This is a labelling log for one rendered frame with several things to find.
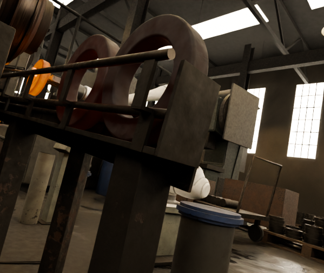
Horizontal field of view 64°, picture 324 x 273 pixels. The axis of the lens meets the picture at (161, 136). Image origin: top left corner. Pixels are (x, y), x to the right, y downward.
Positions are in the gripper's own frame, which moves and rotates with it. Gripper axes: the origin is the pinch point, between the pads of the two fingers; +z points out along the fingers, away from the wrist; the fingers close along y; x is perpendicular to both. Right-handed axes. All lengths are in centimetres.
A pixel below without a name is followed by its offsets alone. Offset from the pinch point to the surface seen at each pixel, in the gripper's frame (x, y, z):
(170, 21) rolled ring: -12, -93, 13
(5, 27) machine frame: 0.6, -28.0, 20.8
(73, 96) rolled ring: -20, -64, 11
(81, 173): -36, -33, -15
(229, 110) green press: 163, 190, -448
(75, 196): -44, -33, -15
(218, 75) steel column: 453, 483, -771
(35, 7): 24.5, -2.5, 10.4
